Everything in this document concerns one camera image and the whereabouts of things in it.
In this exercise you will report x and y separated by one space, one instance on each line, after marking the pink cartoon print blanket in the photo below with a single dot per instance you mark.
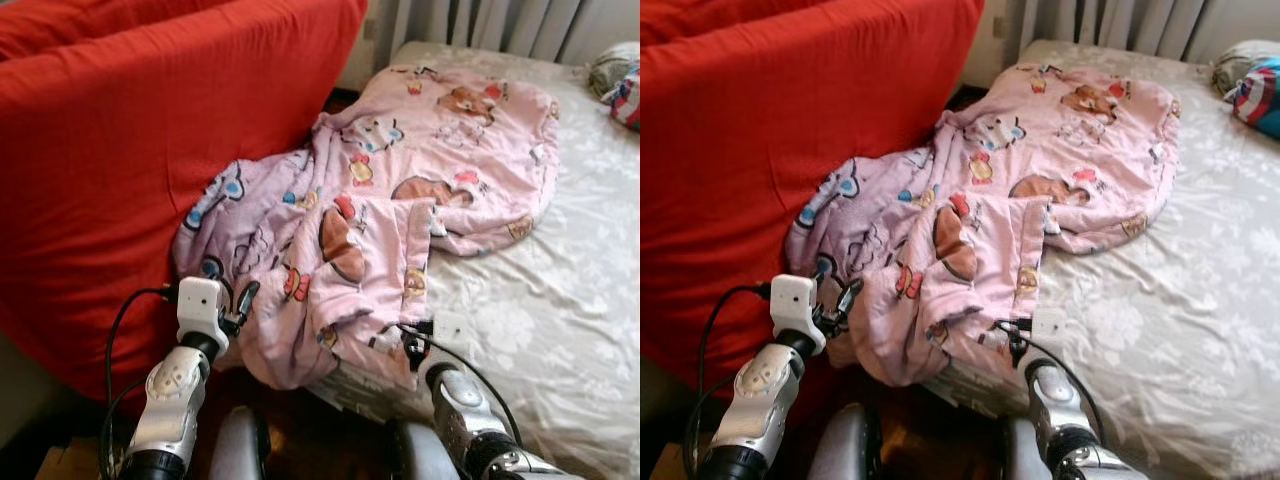
420 150
1040 150

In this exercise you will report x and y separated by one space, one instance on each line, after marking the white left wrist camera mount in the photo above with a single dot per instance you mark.
795 310
200 310

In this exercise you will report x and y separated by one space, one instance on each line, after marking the red white blue bolster pillow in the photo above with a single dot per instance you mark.
1262 100
628 100

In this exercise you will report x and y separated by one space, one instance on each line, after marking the grey floral bed sheet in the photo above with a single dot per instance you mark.
560 300
1190 300

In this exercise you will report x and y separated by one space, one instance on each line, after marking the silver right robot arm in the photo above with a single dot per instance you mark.
1060 410
460 410

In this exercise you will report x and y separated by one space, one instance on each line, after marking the brown cardboard box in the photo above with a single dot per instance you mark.
668 465
70 465

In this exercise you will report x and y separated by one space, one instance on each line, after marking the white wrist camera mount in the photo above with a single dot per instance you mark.
1050 326
200 310
452 330
795 310

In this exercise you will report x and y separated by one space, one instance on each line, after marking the silver left robot leg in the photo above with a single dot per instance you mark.
845 445
240 445

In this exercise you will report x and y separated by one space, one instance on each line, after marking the red fabric covered cushion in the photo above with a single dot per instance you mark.
700 18
80 25
790 170
150 170

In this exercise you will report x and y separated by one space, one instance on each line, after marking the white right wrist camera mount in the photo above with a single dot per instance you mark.
1050 326
452 330

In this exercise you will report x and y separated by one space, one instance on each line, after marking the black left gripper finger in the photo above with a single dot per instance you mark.
250 297
826 292
853 296
230 294

